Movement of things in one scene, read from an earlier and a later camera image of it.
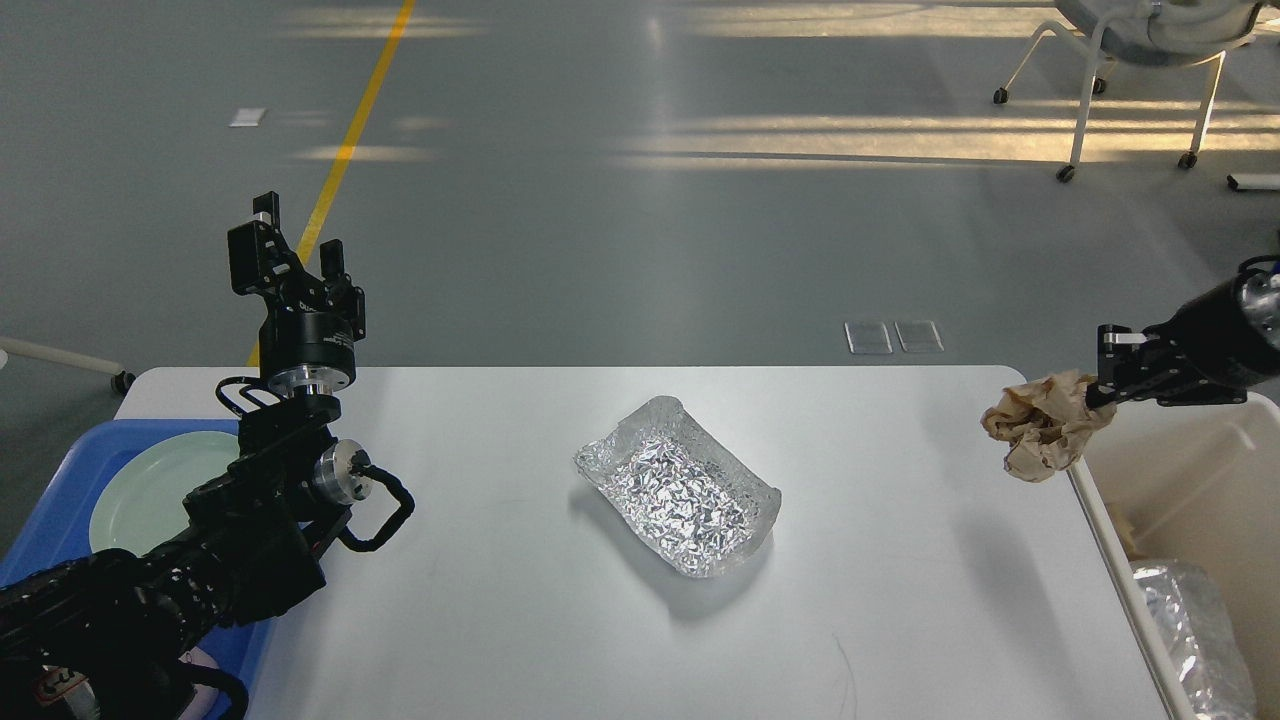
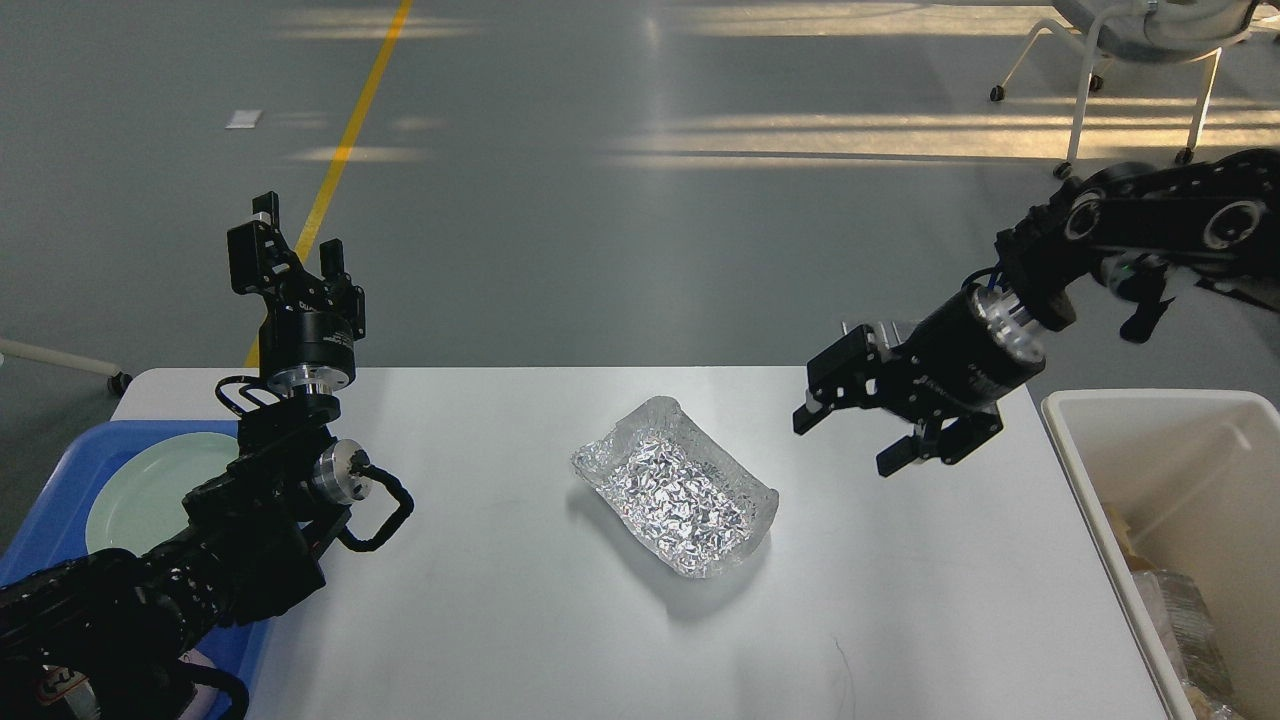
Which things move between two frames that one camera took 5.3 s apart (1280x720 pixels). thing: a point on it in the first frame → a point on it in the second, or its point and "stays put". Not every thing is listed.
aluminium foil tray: (677, 490) stays put
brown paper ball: (1046, 420) → (1203, 708)
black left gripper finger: (263, 263) stays put
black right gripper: (1211, 341) → (961, 358)
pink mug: (204, 704) stays put
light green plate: (141, 498) stays put
